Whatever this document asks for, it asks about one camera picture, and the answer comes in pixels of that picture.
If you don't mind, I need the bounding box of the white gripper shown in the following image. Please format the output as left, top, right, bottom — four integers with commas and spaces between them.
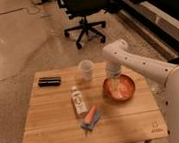
105, 63, 122, 81

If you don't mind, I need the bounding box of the orange ceramic bowl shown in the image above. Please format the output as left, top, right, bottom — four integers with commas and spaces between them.
102, 74, 135, 102

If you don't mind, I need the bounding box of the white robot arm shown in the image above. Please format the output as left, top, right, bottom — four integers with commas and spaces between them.
102, 39, 179, 143

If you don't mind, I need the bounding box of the clear plastic cup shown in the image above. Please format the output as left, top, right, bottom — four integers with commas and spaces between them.
78, 59, 94, 81

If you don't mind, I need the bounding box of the white lotion bottle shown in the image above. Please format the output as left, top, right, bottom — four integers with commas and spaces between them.
71, 86, 88, 117

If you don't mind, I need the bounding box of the orange carrot toy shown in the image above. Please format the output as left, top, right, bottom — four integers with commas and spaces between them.
84, 105, 97, 125

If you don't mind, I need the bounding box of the wooden folding table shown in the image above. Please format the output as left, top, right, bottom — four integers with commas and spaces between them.
22, 63, 168, 143

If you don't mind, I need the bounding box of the black rectangular case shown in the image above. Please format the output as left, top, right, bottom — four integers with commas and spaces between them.
38, 77, 61, 87

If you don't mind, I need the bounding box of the black office chair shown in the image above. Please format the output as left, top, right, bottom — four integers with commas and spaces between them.
57, 0, 109, 49

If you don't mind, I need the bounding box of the black floor cable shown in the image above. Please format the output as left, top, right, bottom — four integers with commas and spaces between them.
0, 4, 42, 21

